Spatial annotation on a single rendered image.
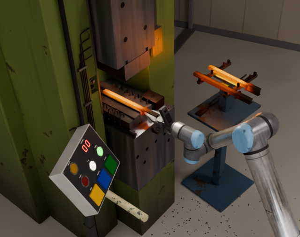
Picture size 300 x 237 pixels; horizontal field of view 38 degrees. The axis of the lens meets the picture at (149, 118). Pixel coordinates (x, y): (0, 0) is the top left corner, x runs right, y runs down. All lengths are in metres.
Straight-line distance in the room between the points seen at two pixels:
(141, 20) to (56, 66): 0.49
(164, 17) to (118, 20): 0.59
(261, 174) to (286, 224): 0.25
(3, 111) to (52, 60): 0.64
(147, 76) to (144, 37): 0.48
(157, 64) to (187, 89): 1.68
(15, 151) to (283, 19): 3.31
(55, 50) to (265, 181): 1.11
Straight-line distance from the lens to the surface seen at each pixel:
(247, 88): 2.68
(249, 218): 3.25
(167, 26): 2.66
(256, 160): 1.91
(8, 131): 2.67
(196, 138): 2.28
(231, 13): 5.14
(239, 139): 1.89
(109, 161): 2.15
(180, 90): 4.32
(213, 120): 2.82
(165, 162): 2.85
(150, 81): 2.70
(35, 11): 1.97
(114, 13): 2.03
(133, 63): 2.26
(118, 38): 2.10
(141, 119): 2.51
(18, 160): 2.82
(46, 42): 2.01
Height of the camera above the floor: 2.55
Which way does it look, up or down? 40 degrees down
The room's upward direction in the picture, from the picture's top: 3 degrees counter-clockwise
